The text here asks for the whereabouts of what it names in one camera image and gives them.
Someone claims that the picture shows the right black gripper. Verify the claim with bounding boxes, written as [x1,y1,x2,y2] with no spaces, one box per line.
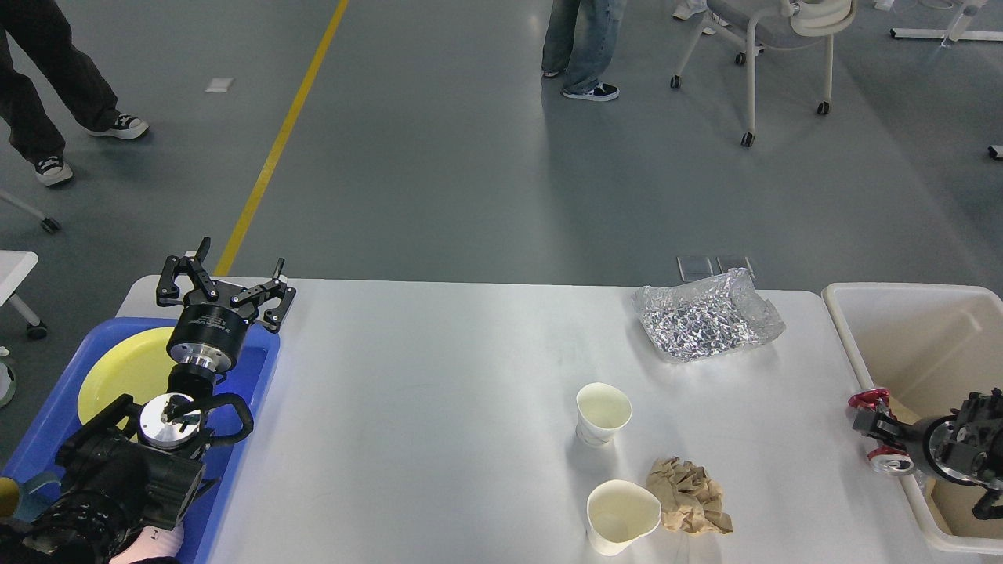
[853,399,961,483]

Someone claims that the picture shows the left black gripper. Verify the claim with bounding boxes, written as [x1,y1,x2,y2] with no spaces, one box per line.
[155,237,298,373]

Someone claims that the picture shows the red wrapper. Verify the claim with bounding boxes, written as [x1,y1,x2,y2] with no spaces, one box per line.
[848,388,917,478]

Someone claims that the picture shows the yellow plastic plate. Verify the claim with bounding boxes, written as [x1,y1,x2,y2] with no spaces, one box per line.
[78,327,175,424]

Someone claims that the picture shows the brown paper bag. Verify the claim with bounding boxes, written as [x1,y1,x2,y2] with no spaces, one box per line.
[919,389,1002,539]

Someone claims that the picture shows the aluminium foil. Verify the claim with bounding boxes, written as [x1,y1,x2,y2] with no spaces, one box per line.
[632,268,787,363]

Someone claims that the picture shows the pink mug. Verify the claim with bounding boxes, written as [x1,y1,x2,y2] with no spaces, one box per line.
[110,522,185,563]

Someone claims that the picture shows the dark teal mug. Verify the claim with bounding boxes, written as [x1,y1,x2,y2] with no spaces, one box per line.
[1,472,60,522]

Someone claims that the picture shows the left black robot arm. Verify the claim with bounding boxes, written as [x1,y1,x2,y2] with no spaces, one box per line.
[2,238,296,563]

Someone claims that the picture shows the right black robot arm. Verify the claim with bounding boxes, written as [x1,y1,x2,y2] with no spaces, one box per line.
[848,388,1002,521]

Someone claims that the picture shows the blue plastic tray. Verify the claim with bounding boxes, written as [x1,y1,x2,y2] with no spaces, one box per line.
[2,317,281,563]

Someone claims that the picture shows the white plastic bin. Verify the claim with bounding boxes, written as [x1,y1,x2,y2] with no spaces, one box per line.
[823,283,1002,563]

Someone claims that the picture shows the white side table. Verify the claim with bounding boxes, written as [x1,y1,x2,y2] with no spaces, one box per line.
[1,250,48,340]

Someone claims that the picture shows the crumpled brown paper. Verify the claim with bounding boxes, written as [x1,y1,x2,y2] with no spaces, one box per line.
[645,457,733,535]

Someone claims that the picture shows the grey floor plates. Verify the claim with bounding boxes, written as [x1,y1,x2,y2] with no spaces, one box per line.
[676,255,756,283]

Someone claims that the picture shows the lower white paper cup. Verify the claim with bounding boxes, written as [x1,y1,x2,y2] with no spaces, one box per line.
[586,479,661,556]

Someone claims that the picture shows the white paper cup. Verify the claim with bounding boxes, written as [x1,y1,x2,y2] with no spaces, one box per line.
[574,382,633,447]
[586,479,661,556]

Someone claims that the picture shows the upper white paper cup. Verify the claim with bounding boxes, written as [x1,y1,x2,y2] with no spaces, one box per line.
[574,382,633,447]

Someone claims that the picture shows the person in dark trousers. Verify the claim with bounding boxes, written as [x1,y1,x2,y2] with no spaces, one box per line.
[1,1,148,188]

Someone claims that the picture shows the white wheeled chair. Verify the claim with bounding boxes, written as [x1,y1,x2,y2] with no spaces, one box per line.
[670,1,857,147]

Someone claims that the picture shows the person in blue jeans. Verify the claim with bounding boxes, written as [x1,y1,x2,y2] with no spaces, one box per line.
[541,1,627,101]

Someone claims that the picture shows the white table frame base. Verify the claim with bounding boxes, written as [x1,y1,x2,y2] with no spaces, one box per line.
[889,1,1002,48]

